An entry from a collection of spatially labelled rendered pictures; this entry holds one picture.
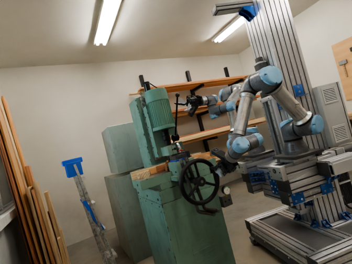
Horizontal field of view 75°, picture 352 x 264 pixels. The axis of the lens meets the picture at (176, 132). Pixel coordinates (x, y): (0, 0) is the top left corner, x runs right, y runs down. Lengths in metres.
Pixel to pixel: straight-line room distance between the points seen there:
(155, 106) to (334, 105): 1.35
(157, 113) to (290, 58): 1.09
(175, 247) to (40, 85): 3.18
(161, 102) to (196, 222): 0.88
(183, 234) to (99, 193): 2.43
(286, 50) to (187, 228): 1.49
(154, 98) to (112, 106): 2.39
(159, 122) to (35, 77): 2.76
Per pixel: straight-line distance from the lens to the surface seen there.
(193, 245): 1.71
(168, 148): 1.69
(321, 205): 2.06
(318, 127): 1.58
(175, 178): 1.50
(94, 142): 3.89
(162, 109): 1.68
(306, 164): 1.69
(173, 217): 1.61
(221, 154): 1.32
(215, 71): 5.19
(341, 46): 4.49
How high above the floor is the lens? 1.09
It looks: 2 degrees up
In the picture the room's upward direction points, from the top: 14 degrees counter-clockwise
